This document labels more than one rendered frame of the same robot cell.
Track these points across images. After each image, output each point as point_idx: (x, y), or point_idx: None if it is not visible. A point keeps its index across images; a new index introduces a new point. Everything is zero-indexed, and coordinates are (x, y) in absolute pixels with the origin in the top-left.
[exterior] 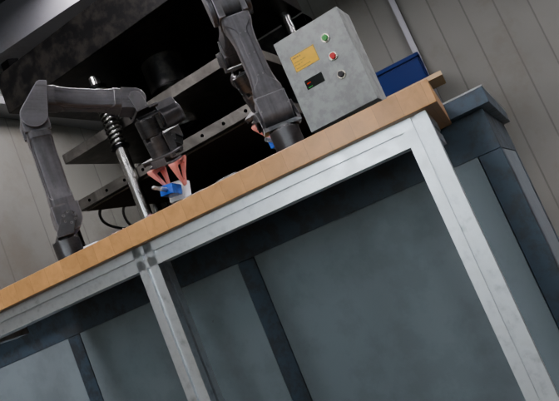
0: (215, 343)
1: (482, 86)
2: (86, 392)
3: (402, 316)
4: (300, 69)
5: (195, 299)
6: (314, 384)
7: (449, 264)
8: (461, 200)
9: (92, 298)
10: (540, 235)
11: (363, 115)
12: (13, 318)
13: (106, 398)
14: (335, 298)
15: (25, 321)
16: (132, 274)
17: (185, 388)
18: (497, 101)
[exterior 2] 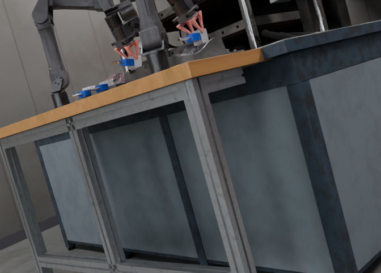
0: (148, 159)
1: (284, 39)
2: None
3: (237, 174)
4: None
5: (139, 131)
6: (193, 197)
7: (263, 151)
8: (205, 139)
9: None
10: (314, 148)
11: (157, 75)
12: (24, 137)
13: (101, 172)
14: None
15: (27, 141)
16: (66, 131)
17: (89, 196)
18: (351, 26)
